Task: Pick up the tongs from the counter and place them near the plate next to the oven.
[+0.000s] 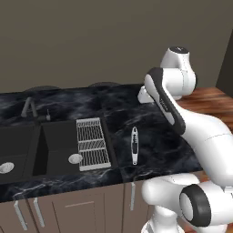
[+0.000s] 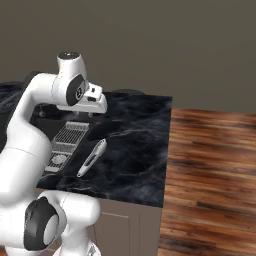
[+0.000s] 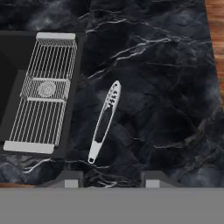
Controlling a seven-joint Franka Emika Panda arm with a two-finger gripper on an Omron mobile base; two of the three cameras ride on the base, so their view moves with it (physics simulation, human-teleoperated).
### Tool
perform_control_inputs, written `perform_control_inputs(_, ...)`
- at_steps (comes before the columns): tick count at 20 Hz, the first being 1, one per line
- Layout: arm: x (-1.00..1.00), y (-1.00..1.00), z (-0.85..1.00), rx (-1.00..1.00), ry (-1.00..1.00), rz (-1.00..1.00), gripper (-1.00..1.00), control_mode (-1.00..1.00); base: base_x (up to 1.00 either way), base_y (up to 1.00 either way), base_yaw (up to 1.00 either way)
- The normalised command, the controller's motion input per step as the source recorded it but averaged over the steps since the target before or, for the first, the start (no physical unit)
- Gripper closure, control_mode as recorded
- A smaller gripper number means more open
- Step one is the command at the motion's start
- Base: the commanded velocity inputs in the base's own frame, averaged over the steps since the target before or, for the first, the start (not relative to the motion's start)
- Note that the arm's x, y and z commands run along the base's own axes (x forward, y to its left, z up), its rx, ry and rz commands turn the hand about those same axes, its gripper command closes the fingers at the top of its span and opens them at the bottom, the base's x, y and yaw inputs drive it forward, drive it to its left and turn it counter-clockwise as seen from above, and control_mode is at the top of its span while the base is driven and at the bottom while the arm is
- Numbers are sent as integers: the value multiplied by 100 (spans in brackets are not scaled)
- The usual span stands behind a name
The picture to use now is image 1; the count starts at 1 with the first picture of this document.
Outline grey sink tap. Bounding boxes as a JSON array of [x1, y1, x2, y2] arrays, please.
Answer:
[[20, 96, 39, 119]]

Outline silver black tongs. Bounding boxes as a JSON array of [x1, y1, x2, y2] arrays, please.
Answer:
[[130, 126, 141, 166]]

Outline dark round stool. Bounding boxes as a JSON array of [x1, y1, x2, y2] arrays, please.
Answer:
[[87, 81, 123, 88], [25, 85, 62, 93]]

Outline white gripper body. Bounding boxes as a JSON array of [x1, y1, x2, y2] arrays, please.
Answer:
[[137, 86, 157, 105]]

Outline silver cupboard handle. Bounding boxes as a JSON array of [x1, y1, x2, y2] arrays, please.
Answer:
[[13, 199, 29, 232], [129, 181, 137, 212], [32, 197, 46, 228]]

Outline white wire drying rack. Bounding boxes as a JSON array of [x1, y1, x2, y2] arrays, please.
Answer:
[[76, 116, 112, 172]]

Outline taupe cupboard door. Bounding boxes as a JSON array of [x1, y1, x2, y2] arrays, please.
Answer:
[[0, 198, 34, 233], [122, 179, 154, 233], [26, 183, 126, 233]]

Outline silver sink drain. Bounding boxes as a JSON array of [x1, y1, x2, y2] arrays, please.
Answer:
[[67, 153, 84, 165], [0, 161, 15, 175]]

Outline black double sink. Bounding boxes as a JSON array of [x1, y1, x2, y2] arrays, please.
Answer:
[[0, 116, 120, 187]]

